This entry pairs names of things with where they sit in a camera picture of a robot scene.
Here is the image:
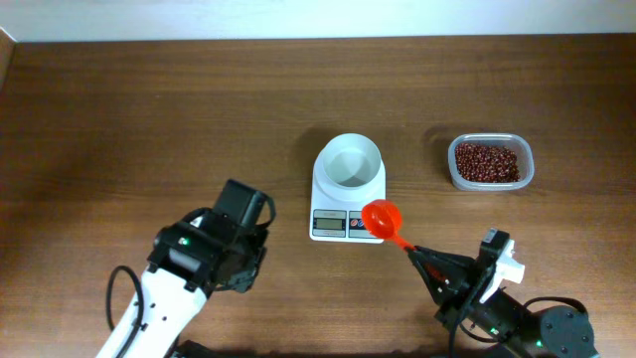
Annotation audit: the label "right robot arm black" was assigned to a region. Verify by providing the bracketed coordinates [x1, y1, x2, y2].
[406, 245, 599, 357]

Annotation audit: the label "red beans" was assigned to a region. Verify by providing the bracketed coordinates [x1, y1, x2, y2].
[454, 142, 521, 184]

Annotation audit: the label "white round bowl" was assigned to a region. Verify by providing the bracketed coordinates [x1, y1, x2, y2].
[318, 133, 383, 188]

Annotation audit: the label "white digital kitchen scale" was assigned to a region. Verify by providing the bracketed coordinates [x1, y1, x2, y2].
[309, 153, 387, 244]

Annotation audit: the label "clear plastic container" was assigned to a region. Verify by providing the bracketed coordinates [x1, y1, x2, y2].
[447, 133, 535, 192]

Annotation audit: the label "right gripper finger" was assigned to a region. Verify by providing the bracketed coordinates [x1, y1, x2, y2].
[406, 246, 475, 271]
[409, 256, 455, 306]

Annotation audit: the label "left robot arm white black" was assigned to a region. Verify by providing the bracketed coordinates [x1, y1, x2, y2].
[98, 179, 276, 357]

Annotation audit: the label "orange measuring scoop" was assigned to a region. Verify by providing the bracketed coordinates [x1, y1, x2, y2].
[362, 199, 414, 251]

